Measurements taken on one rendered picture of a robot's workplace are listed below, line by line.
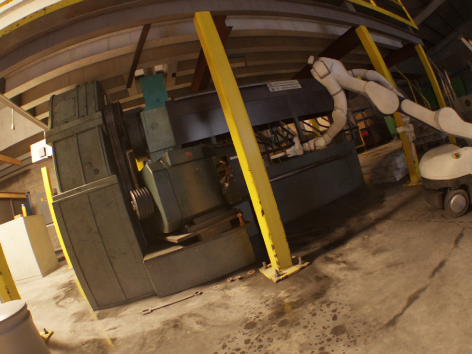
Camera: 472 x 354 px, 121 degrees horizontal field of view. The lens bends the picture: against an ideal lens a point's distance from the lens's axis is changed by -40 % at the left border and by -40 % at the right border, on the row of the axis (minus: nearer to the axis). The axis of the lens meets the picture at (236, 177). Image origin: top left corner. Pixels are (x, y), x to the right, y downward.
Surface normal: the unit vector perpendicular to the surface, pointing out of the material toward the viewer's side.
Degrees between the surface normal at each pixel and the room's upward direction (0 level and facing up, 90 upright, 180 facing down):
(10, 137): 90
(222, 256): 90
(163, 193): 90
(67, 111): 80
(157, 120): 90
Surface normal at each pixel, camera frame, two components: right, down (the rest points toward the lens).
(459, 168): -0.54, 0.18
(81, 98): 0.24, -0.25
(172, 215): 0.58, -0.18
